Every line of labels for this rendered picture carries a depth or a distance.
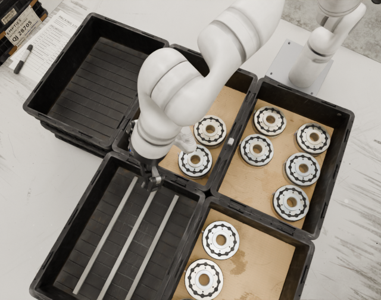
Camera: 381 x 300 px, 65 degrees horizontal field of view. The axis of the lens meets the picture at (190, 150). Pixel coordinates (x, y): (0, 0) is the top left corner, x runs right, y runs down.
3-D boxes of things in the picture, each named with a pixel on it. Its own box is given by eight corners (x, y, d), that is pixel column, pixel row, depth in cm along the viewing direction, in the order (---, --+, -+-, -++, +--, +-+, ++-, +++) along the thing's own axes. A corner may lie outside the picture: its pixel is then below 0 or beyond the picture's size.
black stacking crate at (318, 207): (252, 96, 102) (259, 77, 91) (336, 128, 98) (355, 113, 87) (206, 200, 90) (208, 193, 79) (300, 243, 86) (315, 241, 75)
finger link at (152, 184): (150, 177, 56) (145, 185, 61) (153, 186, 56) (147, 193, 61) (164, 172, 57) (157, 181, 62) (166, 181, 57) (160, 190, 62)
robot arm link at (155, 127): (120, 115, 49) (156, 154, 48) (134, 52, 35) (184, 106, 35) (152, 94, 52) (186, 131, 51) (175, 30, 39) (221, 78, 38)
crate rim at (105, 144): (92, 15, 101) (90, 10, 99) (171, 46, 97) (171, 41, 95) (23, 112, 89) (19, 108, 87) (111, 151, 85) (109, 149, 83)
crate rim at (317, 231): (258, 80, 93) (259, 75, 91) (352, 115, 89) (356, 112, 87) (207, 194, 81) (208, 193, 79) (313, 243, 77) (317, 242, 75)
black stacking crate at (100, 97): (100, 36, 110) (91, 12, 99) (172, 64, 106) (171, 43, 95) (39, 125, 98) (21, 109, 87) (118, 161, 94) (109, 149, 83)
